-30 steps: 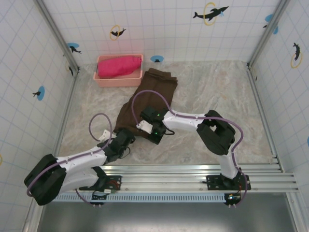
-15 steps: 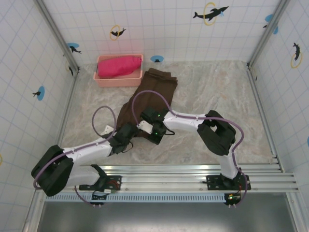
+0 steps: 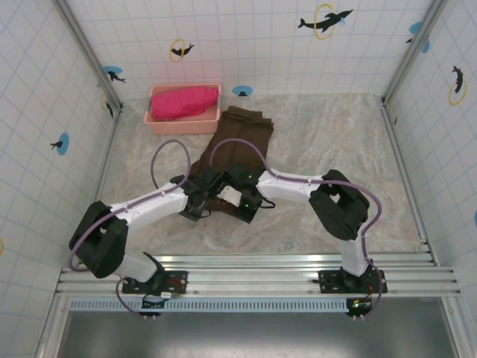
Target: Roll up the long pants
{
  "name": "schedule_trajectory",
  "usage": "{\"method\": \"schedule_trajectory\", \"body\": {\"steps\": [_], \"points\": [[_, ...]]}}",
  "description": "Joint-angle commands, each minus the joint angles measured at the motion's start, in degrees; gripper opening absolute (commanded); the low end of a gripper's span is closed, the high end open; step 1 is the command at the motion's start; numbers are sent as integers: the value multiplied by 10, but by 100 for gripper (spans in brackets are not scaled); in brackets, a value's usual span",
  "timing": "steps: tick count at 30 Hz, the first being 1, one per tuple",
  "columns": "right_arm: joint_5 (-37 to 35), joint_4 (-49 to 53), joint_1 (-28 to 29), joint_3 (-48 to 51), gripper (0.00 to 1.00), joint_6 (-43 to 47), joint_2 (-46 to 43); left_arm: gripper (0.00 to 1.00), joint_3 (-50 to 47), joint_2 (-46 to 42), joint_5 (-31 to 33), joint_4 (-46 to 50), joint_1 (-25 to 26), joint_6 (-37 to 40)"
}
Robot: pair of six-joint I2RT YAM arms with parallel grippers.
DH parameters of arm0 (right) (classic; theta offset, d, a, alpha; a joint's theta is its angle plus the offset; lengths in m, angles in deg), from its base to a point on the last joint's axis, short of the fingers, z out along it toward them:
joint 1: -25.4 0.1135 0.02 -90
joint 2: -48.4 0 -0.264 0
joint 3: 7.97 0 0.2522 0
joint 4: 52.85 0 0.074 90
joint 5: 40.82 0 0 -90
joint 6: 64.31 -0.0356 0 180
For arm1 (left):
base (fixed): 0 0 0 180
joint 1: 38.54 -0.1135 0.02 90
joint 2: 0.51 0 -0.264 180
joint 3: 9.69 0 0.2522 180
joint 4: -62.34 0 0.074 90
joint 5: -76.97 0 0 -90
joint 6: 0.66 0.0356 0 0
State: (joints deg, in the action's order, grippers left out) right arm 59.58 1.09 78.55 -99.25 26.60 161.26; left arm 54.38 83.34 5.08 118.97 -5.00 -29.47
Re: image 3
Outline aluminium mounting rail beam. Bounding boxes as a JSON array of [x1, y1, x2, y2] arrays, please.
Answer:
[[55, 253, 461, 299]]

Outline large dolphin yellow ring sticker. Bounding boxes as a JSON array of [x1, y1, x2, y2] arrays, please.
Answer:
[[314, 2, 354, 40]]

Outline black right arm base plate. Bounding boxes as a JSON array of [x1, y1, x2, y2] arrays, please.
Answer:
[[318, 268, 388, 295]]

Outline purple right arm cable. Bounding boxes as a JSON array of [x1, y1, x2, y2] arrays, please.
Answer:
[[209, 137, 384, 321]]

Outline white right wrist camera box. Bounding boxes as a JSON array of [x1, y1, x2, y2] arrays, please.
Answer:
[[219, 185, 242, 207]]

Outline blue patch sticker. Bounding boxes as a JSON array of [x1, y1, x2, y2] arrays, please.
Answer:
[[405, 21, 431, 54]]

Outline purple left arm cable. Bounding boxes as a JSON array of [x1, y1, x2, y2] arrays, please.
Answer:
[[66, 139, 193, 321]]

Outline aluminium side rail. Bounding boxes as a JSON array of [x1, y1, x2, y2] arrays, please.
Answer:
[[87, 106, 126, 210], [380, 99, 439, 268]]

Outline small dolphin yellow ring sticker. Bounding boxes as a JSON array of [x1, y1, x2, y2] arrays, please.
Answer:
[[169, 37, 196, 63]]

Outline small black connector box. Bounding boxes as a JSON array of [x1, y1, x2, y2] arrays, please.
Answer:
[[140, 293, 167, 321]]

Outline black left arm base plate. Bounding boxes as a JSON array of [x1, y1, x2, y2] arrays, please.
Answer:
[[122, 270, 189, 295]]

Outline blue circle black fish sticker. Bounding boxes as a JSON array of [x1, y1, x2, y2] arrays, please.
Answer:
[[50, 132, 71, 156]]

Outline small circuit board green light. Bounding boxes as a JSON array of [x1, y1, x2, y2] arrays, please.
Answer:
[[346, 297, 373, 321]]

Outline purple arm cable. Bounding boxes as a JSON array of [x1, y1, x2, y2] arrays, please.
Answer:
[[66, 139, 193, 321], [209, 137, 384, 321]]

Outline pink plastic basket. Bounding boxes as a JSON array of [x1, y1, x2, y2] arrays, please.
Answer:
[[143, 83, 224, 136]]

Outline grey metal sheet panel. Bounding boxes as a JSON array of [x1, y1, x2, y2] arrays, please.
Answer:
[[55, 311, 458, 358]]

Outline seahorse yellow ring sticker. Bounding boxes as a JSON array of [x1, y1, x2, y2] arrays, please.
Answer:
[[448, 65, 469, 107]]

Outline brown long pants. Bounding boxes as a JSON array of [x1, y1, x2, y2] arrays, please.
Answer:
[[192, 105, 276, 221]]

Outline black animal yellow ring sticker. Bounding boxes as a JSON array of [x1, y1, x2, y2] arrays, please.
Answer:
[[101, 92, 115, 119]]

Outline magenta folded cloth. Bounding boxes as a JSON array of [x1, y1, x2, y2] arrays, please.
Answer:
[[150, 86, 218, 121]]

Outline slotted grey cable duct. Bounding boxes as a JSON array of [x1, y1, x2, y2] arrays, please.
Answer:
[[69, 298, 376, 313]]

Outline blue circle shark sticker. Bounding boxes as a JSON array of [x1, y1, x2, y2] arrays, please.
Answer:
[[103, 66, 127, 84]]

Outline aluminium corner post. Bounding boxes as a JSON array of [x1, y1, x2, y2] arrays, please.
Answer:
[[51, 0, 126, 113], [380, 0, 450, 107]]

